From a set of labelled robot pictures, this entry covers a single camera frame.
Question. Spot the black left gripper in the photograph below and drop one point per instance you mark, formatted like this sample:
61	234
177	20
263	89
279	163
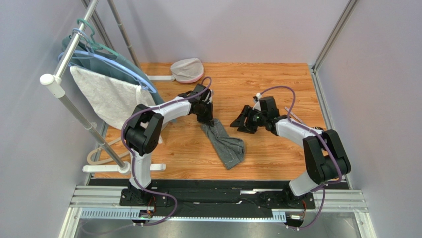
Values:
209	119

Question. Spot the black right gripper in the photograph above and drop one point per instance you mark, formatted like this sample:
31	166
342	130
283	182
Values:
249	119

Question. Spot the grey cloth napkin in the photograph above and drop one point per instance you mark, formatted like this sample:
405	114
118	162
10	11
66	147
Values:
230	150

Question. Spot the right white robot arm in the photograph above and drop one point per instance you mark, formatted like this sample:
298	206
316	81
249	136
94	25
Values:
324	153

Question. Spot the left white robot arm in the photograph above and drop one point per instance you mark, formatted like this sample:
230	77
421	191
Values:
141	132

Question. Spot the white mesh cap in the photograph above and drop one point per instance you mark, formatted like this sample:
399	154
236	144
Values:
187	70

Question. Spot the white towel on hanger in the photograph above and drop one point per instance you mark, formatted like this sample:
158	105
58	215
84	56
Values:
112	100

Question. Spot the white clothes rack base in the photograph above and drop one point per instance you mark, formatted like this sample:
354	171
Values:
99	167

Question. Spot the light blue hanger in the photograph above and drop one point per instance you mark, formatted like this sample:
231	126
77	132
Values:
91	45

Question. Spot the metal clothes rack pole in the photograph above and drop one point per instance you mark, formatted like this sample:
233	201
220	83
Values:
50	81

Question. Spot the black mounting rail plate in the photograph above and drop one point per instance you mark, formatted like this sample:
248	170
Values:
210	198

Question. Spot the aluminium frame rail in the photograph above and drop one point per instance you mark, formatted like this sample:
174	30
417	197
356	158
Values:
94	202

